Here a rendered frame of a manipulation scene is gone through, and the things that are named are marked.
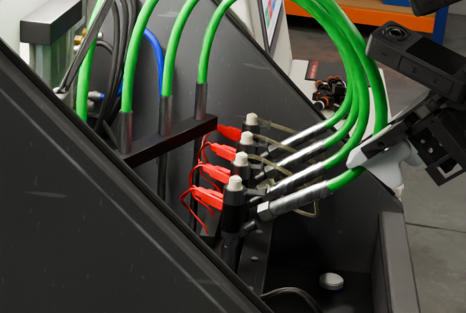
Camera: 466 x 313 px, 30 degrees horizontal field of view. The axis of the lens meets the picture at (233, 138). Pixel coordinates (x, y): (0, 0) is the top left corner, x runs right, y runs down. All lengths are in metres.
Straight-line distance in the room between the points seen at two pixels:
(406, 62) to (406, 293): 0.45
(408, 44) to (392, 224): 0.58
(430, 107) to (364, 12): 5.44
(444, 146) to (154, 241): 0.30
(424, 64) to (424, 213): 2.90
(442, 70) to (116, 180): 0.33
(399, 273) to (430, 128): 0.44
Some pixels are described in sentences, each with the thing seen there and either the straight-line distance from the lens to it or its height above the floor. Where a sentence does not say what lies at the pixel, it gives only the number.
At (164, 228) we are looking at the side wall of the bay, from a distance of 0.75.
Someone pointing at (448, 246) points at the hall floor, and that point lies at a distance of 3.51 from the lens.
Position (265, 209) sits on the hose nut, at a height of 1.12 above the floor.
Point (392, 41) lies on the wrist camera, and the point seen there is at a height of 1.35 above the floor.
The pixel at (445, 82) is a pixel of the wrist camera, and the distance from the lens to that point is 0.86.
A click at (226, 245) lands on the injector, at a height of 1.02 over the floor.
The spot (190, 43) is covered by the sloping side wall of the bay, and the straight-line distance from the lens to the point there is 1.37.
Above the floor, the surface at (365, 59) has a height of 1.31.
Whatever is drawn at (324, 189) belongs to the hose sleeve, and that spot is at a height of 1.16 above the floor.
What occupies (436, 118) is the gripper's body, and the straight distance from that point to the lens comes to 0.86.
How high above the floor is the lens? 1.56
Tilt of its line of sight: 21 degrees down
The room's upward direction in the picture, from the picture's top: 5 degrees clockwise
